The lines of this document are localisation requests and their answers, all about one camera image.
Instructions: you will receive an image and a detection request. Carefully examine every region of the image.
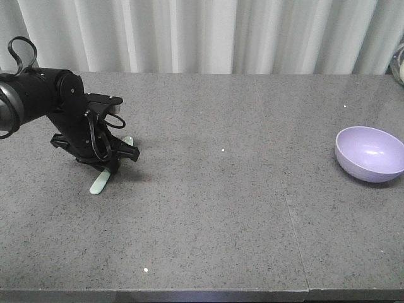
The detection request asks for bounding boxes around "purple plastic bowl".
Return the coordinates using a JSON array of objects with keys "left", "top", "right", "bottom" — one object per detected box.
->
[{"left": 335, "top": 126, "right": 403, "bottom": 183}]

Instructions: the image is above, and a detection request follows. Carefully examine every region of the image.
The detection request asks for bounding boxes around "light green plastic spoon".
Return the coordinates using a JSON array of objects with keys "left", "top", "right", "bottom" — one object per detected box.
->
[{"left": 90, "top": 136, "right": 134, "bottom": 195}]

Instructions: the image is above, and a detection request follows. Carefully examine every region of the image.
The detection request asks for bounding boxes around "white pleated curtain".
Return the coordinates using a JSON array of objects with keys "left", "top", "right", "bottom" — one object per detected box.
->
[{"left": 1, "top": 1, "right": 403, "bottom": 74}]

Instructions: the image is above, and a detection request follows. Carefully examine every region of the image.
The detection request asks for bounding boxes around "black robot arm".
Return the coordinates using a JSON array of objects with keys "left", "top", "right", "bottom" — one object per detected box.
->
[{"left": 1, "top": 68, "right": 140, "bottom": 174}]

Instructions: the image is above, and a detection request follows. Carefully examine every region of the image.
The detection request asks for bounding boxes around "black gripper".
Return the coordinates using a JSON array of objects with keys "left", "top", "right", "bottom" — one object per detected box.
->
[{"left": 47, "top": 70, "right": 140, "bottom": 175}]

